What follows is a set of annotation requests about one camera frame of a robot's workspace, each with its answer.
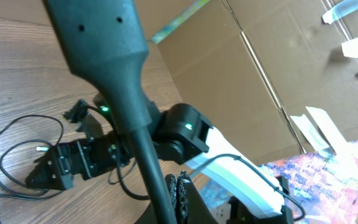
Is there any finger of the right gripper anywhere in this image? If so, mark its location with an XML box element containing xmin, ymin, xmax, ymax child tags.
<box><xmin>25</xmin><ymin>155</ymin><xmax>73</xmax><ymax>190</ymax></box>

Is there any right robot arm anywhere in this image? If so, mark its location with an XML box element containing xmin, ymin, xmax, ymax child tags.
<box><xmin>25</xmin><ymin>100</ymin><xmax>295</xmax><ymax>223</ymax></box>

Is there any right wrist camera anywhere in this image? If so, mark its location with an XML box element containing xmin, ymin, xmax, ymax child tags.
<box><xmin>63</xmin><ymin>100</ymin><xmax>104</xmax><ymax>139</ymax></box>

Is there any cardboard wall panel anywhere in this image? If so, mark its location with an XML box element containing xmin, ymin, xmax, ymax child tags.
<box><xmin>158</xmin><ymin>1</ymin><xmax>358</xmax><ymax>164</ymax></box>

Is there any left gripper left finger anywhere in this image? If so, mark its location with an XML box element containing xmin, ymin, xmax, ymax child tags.
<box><xmin>134</xmin><ymin>174</ymin><xmax>177</xmax><ymax>224</ymax></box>

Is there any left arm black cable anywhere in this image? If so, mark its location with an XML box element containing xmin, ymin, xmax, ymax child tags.
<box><xmin>44</xmin><ymin>0</ymin><xmax>177</xmax><ymax>224</ymax></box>

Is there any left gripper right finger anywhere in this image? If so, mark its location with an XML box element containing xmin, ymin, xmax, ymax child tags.
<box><xmin>175</xmin><ymin>171</ymin><xmax>218</xmax><ymax>224</ymax></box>

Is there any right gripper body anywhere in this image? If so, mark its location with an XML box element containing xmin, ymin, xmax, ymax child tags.
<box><xmin>47</xmin><ymin>131</ymin><xmax>133</xmax><ymax>182</ymax></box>

